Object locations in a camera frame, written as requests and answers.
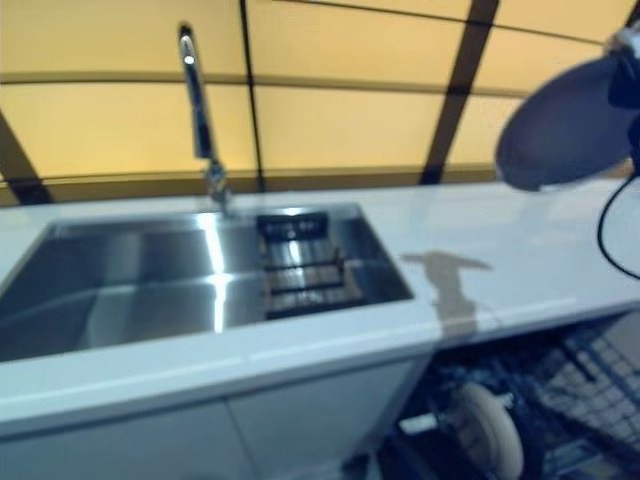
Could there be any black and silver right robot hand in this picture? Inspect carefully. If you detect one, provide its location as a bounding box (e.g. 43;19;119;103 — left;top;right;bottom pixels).
603;22;640;174

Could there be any black open dishwasher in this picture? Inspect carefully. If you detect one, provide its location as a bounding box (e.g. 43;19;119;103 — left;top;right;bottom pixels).
349;309;640;480

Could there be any black dish drying rack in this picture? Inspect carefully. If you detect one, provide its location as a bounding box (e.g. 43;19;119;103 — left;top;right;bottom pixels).
255;212;364;321

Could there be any stainless steel kitchen sink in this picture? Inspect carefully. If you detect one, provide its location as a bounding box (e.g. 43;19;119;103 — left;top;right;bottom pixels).
0;202;416;364

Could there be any chrome gooseneck kitchen faucet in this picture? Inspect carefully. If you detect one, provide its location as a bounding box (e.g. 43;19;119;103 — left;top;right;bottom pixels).
177;22;234;217

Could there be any narrow white cabinet door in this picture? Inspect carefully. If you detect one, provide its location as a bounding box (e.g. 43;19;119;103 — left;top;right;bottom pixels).
227;349;431;480

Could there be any cream round ceramic plate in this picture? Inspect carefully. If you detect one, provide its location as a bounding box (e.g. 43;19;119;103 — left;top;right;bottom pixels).
494;49;634;194
452;382;525;480

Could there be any black wire dishwasher rack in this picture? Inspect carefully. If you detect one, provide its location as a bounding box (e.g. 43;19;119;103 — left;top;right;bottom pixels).
399;344;640;480

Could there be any tilted black wire dishwasher basket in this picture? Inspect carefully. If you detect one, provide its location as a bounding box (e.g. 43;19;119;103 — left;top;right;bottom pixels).
542;324;640;451

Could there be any wide white cabinet door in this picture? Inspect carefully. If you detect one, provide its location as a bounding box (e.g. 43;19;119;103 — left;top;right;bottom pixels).
0;394;261;480

